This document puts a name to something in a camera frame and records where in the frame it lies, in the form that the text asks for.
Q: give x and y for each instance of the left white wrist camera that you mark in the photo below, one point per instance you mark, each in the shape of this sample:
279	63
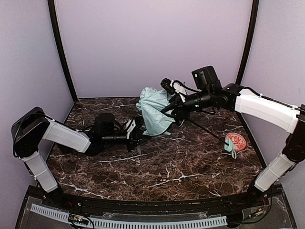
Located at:
131	128

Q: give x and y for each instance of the left black frame post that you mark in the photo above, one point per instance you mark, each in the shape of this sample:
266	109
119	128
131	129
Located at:
60	49

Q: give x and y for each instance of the small green circuit board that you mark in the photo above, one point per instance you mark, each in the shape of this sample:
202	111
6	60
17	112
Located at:
78	220

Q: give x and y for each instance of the red white patterned bowl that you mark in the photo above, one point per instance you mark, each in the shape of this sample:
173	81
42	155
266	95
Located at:
239	142

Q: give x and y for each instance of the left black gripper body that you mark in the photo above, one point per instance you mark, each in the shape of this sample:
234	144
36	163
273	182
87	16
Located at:
134	136

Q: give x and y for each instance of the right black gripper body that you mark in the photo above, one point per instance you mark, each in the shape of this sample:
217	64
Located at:
177	108

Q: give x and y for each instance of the black frame post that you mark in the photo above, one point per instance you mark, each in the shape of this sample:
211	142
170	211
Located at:
60	49
248	41

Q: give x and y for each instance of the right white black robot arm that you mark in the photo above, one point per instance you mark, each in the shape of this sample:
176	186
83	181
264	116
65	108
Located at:
244	100

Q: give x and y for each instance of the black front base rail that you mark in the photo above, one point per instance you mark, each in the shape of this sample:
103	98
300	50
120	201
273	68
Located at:
233	204

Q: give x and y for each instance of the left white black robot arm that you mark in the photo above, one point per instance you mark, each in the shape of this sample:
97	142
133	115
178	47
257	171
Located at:
35	126

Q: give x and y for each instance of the mint and black folding umbrella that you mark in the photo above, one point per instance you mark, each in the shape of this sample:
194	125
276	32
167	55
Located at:
157	107

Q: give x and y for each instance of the right black frame post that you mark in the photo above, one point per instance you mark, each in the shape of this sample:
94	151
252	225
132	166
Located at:
248	41

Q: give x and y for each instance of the white slotted cable duct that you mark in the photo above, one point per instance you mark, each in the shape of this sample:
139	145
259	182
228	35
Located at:
131	221

